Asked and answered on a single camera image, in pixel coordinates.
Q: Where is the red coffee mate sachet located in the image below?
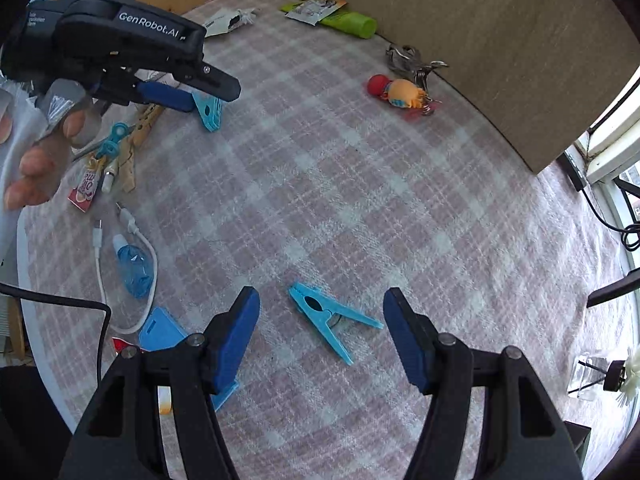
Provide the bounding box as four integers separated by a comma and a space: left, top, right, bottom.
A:
67, 156, 106, 212

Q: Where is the orange toy keychain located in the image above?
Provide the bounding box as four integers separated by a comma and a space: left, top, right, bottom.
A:
366, 74, 442, 119

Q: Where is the wooden backboard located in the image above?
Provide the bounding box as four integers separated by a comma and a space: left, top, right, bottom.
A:
346, 0, 639, 172

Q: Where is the small red snack sachet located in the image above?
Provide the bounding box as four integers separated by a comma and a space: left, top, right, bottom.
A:
112, 337, 130, 354

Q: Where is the teal clothes peg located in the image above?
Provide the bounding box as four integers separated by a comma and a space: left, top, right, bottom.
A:
288, 282, 384, 365
192, 92, 224, 132

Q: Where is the green plastic tube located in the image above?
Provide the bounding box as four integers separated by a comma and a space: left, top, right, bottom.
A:
280, 3, 378, 39

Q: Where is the black usb cable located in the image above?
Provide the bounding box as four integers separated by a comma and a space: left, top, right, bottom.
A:
0, 280, 113, 391

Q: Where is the blue sanitizer bottle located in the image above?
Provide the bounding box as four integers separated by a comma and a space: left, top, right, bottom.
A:
112, 234, 154, 299

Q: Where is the metal carabiner clip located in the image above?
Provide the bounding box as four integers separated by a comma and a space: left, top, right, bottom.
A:
385, 44, 449, 92

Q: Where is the blue phone stand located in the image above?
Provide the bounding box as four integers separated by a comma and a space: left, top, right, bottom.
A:
138, 307, 240, 412

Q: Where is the wooden clothes peg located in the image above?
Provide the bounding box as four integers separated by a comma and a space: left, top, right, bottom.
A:
117, 104, 165, 193

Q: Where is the grey plastic spoon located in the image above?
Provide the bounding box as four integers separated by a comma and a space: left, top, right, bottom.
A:
73, 138, 105, 160

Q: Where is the short white usb cable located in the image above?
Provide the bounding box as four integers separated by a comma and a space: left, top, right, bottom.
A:
91, 201, 161, 336

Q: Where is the white flower vase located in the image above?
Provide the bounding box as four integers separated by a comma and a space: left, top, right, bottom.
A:
567, 348, 639, 406

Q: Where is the small white tube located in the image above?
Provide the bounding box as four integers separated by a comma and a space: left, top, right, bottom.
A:
101, 158, 119, 194

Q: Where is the person left hand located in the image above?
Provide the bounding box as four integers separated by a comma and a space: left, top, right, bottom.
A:
1, 79, 101, 212

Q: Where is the big blue clothes peg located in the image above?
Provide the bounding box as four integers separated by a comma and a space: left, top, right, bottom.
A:
94, 122, 132, 160

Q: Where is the black tray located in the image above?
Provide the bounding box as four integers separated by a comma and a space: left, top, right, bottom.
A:
564, 420, 591, 465

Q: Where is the black tripod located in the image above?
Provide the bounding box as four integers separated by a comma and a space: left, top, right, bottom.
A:
587, 269, 640, 308

